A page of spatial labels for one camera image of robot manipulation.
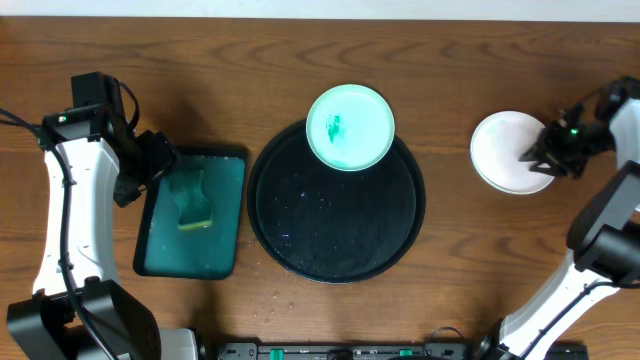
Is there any green yellow sponge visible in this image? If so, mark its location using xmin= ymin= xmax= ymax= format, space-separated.
xmin=168 ymin=169 xmax=213 ymax=231

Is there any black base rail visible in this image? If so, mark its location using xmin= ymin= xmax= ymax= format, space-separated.
xmin=211 ymin=340 xmax=473 ymax=360

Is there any black rectangular sponge tray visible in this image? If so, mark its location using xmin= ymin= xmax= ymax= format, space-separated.
xmin=133 ymin=145 xmax=248 ymax=280

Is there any round black serving tray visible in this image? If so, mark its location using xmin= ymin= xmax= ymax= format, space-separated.
xmin=247 ymin=122 xmax=426 ymax=284

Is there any mint green plate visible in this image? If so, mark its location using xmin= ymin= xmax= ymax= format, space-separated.
xmin=305 ymin=84 xmax=395 ymax=172
xmin=476 ymin=168 xmax=554 ymax=195

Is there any white plate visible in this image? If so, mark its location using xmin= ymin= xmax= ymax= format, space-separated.
xmin=470 ymin=111 xmax=545 ymax=177

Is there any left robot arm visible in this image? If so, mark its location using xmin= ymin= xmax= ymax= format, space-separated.
xmin=2 ymin=72 xmax=199 ymax=359

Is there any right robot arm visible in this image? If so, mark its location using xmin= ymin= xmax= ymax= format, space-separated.
xmin=470 ymin=76 xmax=639 ymax=359

